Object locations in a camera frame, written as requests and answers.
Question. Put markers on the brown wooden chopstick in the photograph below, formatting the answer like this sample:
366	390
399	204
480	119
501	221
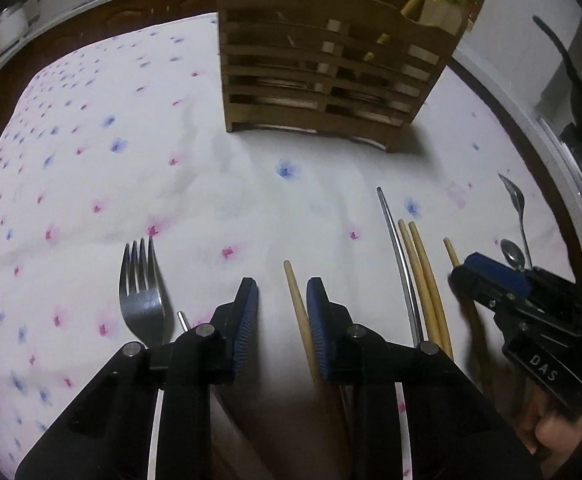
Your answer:
297	305

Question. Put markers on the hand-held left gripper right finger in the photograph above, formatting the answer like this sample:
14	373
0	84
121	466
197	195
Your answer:
318	332

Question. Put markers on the large metal fork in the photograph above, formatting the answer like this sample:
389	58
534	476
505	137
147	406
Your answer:
141	305

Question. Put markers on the metal chopstick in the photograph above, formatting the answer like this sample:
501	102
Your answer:
396	250
183	321

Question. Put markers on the wooden slatted utensil holder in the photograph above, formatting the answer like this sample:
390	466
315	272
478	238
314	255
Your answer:
321	60

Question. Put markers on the small metal spoon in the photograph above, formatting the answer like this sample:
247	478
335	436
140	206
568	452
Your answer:
512	254

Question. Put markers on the person's right hand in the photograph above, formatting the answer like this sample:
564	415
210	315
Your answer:
546	435

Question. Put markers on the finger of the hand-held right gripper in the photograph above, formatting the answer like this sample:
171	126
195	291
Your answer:
501	276
481	292

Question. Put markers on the white electric pot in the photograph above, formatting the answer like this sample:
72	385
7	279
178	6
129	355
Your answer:
8	30

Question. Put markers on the white floral tablecloth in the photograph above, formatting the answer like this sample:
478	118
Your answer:
121	185

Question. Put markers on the large metal spoon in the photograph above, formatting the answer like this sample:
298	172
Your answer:
515	200

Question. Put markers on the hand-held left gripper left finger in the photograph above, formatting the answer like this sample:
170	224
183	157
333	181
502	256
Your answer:
243	327

